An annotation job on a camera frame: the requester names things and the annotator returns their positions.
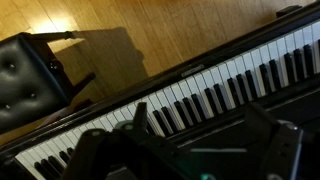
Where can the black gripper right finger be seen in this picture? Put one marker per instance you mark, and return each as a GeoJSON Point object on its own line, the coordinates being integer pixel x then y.
{"type": "Point", "coordinates": [289, 152]}

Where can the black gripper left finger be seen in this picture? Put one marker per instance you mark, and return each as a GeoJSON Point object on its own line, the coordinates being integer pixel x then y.
{"type": "Point", "coordinates": [148, 157]}

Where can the black upright piano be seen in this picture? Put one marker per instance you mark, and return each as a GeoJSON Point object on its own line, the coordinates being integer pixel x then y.
{"type": "Point", "coordinates": [270, 65]}

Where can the black tufted piano bench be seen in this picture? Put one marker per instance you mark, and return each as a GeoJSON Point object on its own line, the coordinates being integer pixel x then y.
{"type": "Point", "coordinates": [33, 83]}

